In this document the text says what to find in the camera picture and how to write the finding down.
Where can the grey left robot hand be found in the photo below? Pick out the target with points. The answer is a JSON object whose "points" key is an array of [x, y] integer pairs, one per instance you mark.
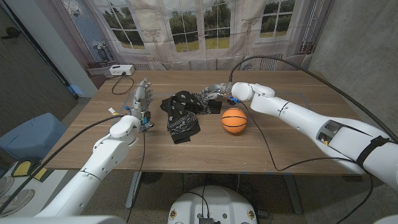
{"points": [[141, 99]]}

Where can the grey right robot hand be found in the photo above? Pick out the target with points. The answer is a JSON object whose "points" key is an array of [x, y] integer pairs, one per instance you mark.
{"points": [[220, 89]]}

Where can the black paisley bandana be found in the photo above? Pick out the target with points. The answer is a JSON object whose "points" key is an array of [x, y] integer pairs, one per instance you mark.
{"points": [[183, 115]]}

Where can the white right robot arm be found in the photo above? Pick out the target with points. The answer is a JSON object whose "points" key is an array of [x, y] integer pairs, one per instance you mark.
{"points": [[295, 115]]}

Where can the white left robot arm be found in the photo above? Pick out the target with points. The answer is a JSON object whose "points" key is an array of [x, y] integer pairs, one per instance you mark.
{"points": [[102, 155]]}

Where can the orange mini basketball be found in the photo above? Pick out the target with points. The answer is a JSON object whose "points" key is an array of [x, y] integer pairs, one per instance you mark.
{"points": [[234, 120]]}

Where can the white power box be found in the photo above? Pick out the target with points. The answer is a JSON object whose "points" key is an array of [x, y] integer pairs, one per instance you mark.
{"points": [[121, 70]]}

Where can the printed window backdrop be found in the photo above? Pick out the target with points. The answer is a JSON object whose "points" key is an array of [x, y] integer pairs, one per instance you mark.
{"points": [[155, 31]]}

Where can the grey table leg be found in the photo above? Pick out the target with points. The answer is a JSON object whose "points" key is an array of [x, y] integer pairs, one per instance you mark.
{"points": [[293, 196], [133, 189]]}

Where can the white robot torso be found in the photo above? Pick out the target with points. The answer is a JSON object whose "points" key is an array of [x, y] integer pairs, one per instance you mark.
{"points": [[214, 202]]}

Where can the yellow and black floor item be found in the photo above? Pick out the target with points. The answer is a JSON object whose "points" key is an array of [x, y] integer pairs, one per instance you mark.
{"points": [[23, 169]]}

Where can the grey sneaker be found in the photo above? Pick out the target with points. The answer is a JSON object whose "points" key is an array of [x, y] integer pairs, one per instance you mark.
{"points": [[15, 199]]}

